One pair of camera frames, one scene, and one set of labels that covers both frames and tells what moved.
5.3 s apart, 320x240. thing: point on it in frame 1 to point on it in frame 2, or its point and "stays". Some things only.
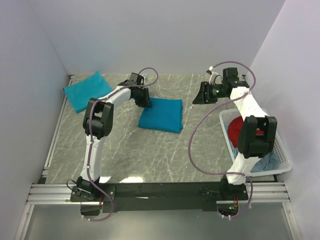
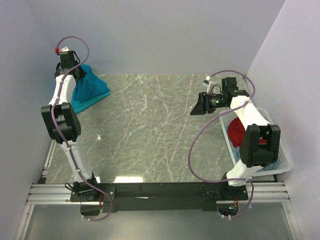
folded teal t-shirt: [94, 86] stays
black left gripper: [146, 103] to [82, 72]
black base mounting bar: [136, 197] stays
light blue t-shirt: [270, 162] stays
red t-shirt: [233, 130] stays
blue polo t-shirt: [165, 115] to [89, 86]
